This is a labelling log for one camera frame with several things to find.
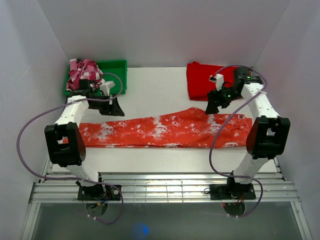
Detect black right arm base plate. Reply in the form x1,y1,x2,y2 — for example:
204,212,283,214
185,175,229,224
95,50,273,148
209,183,256,200

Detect pink camouflage garment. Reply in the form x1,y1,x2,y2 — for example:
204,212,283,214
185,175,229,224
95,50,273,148
65,58,105,92

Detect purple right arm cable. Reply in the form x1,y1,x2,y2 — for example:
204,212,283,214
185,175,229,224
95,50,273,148
203,64,268,218

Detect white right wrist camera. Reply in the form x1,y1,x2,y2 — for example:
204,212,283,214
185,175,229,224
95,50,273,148
209,73,225,91

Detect aluminium table frame rail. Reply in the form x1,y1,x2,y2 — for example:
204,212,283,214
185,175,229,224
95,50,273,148
21,146,312,240

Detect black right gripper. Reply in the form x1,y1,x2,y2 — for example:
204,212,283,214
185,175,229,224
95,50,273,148
205,83,244,115

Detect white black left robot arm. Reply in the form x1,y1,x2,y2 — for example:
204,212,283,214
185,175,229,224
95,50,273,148
44,79,125,200

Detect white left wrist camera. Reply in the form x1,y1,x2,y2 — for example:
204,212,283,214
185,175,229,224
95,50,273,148
99,81,115,96

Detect folded red trousers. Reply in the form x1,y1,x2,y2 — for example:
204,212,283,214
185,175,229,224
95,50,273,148
186,61,223,101

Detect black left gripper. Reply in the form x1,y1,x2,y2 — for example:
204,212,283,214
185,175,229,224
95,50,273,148
88,93,124,117

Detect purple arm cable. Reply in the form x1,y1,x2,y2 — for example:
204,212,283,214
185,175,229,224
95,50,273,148
16,72,125,225
203,64,268,218

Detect green plastic bin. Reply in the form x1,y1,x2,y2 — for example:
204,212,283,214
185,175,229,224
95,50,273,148
63,60,127,97

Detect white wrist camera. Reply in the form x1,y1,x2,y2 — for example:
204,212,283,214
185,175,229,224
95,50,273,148
209,73,225,91
99,81,115,96

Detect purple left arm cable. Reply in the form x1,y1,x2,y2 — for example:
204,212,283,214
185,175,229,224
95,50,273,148
16,72,125,225

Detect red white tie-dye trousers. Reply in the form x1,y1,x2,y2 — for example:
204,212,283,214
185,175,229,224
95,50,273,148
79,107,253,149

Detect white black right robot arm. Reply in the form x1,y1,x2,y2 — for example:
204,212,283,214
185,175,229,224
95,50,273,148
205,65,291,199

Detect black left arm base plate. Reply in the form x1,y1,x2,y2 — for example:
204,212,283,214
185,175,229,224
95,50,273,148
77,184,122,201

